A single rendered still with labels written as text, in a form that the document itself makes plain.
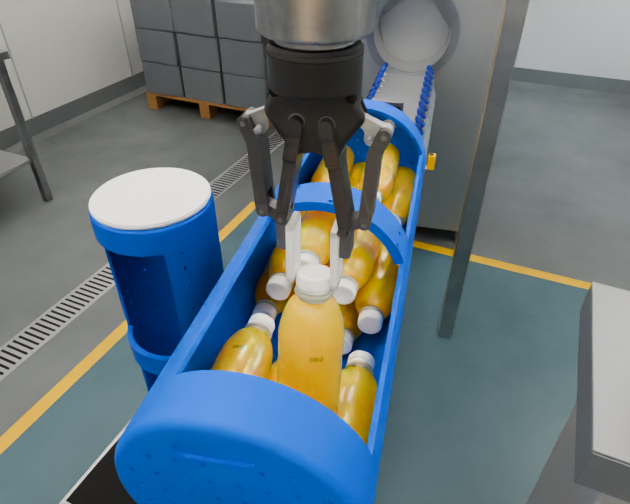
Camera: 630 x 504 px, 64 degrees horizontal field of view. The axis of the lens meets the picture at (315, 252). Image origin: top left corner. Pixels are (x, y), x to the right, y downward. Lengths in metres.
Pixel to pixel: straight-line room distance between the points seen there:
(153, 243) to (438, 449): 1.28
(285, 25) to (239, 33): 3.73
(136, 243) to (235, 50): 3.13
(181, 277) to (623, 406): 0.89
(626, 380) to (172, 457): 0.61
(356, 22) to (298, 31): 0.04
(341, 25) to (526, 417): 1.91
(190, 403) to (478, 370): 1.82
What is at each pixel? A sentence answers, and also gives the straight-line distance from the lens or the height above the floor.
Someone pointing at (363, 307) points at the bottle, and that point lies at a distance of 0.81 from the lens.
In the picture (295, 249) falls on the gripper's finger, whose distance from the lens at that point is 0.50.
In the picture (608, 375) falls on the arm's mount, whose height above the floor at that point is 1.07.
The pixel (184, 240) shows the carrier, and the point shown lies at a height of 0.98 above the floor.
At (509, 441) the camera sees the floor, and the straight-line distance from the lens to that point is 2.06.
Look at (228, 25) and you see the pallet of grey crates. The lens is 4.14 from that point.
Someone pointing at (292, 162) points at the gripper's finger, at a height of 1.43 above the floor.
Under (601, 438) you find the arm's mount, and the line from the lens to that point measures 0.75.
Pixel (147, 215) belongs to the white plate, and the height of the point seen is 1.04.
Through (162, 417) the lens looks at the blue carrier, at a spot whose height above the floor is 1.22.
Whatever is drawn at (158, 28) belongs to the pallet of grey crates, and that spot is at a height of 0.68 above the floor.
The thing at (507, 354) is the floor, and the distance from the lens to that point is 2.34.
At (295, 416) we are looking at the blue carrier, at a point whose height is 1.22.
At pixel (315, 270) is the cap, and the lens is 0.52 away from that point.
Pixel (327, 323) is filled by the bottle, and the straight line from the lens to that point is 0.52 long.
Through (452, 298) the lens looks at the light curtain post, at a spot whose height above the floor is 0.23.
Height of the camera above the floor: 1.63
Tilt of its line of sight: 36 degrees down
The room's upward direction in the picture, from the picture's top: straight up
